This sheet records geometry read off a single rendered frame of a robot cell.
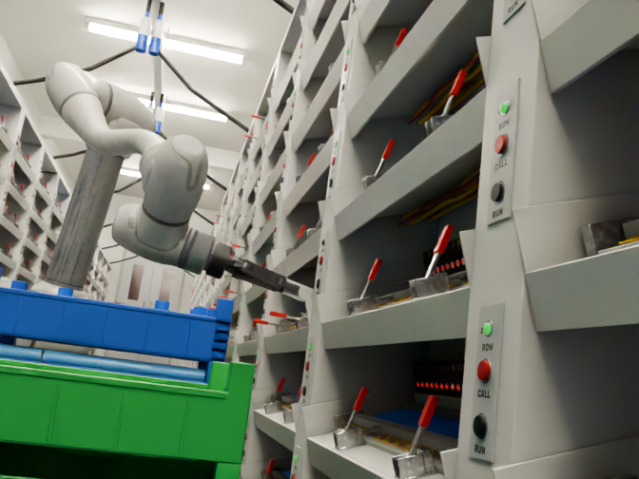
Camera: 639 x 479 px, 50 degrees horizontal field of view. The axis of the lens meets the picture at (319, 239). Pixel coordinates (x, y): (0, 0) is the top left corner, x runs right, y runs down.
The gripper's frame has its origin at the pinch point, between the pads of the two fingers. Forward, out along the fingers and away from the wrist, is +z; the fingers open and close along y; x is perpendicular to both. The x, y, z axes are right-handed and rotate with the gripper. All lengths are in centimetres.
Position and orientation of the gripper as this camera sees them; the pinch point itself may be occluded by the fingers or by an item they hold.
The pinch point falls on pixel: (297, 291)
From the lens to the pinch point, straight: 151.1
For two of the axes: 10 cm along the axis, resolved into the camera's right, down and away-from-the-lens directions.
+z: 9.2, 3.7, 1.5
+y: -2.3, 1.8, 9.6
